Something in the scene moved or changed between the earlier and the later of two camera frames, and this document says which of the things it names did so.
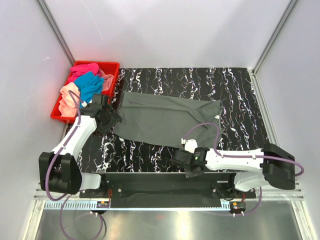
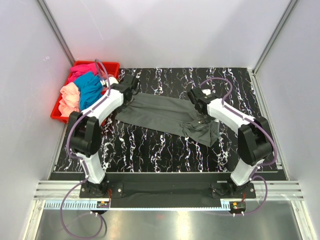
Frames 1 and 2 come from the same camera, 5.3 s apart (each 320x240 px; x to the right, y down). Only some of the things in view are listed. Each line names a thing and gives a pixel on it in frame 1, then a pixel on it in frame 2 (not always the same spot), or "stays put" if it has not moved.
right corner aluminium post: x=290 y=7 stays put
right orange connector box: x=240 y=206 stays put
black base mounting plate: x=169 y=186 stays put
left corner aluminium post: x=56 y=31 stays put
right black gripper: x=189 y=173 → x=205 y=120
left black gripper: x=114 y=119 → x=126 y=105
